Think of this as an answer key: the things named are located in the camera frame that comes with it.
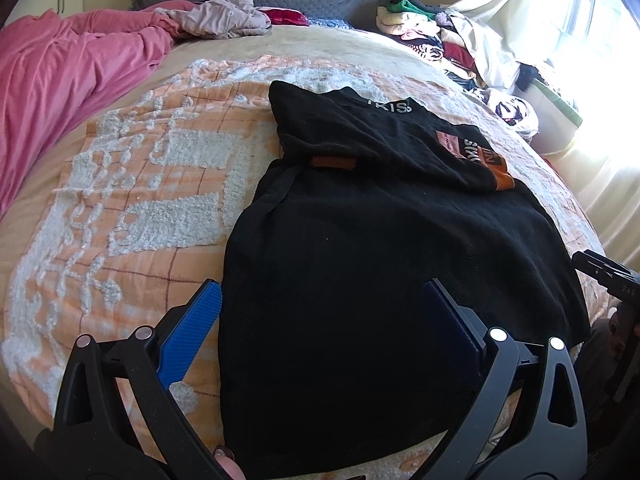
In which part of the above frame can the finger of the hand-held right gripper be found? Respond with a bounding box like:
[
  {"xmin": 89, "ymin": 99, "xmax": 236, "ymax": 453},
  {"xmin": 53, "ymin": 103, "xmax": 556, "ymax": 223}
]
[{"xmin": 571, "ymin": 251, "xmax": 640, "ymax": 286}]

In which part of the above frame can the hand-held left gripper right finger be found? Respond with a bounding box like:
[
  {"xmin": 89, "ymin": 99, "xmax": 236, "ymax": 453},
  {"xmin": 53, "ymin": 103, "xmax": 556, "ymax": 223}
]
[{"xmin": 421, "ymin": 279, "xmax": 590, "ymax": 480}]

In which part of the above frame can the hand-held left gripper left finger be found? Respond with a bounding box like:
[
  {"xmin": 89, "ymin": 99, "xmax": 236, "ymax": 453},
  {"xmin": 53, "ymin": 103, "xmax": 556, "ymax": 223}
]
[{"xmin": 52, "ymin": 280, "xmax": 236, "ymax": 480}]

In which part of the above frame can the black long sleeve sweater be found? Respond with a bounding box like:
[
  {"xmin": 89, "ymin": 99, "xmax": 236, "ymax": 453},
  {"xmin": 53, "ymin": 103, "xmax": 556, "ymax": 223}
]
[{"xmin": 218, "ymin": 80, "xmax": 592, "ymax": 476}]

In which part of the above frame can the pile of folded clothes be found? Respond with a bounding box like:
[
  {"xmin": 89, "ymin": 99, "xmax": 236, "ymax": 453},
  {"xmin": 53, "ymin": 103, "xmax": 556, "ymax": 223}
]
[{"xmin": 376, "ymin": 0, "xmax": 488, "ymax": 86}]

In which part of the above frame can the person's left hand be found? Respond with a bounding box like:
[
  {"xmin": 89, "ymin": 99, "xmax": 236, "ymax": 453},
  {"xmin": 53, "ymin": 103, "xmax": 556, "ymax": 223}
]
[{"xmin": 214, "ymin": 447, "xmax": 247, "ymax": 480}]

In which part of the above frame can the dark brown cloth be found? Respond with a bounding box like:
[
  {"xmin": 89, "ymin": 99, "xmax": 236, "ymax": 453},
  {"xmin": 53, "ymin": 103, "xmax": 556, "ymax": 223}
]
[{"xmin": 575, "ymin": 315, "xmax": 618, "ymax": 411}]

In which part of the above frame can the orange white chenille blanket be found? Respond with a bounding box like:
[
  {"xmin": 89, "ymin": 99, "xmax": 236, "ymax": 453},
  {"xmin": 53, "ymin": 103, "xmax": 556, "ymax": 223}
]
[{"xmin": 0, "ymin": 55, "xmax": 608, "ymax": 480}]

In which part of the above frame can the green edged board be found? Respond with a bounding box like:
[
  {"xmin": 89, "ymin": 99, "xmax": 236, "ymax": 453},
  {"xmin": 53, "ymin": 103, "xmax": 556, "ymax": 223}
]
[{"xmin": 530, "ymin": 77, "xmax": 585, "ymax": 128}]

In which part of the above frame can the black white patterned garment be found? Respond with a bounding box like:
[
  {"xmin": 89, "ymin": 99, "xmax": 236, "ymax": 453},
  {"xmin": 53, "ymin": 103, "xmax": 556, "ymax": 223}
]
[{"xmin": 472, "ymin": 86, "xmax": 540, "ymax": 140}]

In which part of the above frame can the window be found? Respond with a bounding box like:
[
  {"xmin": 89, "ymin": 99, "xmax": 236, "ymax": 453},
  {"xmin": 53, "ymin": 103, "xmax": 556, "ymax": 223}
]
[{"xmin": 560, "ymin": 0, "xmax": 640, "ymax": 111}]

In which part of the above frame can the white curtain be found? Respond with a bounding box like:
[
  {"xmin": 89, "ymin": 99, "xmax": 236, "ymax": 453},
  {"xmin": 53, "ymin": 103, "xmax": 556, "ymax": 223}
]
[{"xmin": 445, "ymin": 0, "xmax": 640, "ymax": 261}]

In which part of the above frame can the bed with beige sheet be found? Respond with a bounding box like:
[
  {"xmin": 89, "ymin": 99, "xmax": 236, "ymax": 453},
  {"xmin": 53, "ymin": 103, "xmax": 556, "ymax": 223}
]
[{"xmin": 0, "ymin": 25, "xmax": 608, "ymax": 311}]

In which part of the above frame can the pink duvet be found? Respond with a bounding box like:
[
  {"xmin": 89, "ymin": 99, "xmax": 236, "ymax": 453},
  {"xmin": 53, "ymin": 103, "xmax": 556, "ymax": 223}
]
[{"xmin": 0, "ymin": 2, "xmax": 198, "ymax": 216}]

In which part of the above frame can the pale lilac garment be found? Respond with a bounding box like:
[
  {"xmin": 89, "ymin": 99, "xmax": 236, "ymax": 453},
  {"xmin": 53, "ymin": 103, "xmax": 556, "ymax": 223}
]
[{"xmin": 150, "ymin": 0, "xmax": 273, "ymax": 41}]

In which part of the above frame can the red cloth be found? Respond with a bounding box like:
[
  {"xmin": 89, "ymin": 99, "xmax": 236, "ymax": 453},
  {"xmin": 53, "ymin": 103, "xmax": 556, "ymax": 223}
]
[{"xmin": 260, "ymin": 7, "xmax": 311, "ymax": 27}]

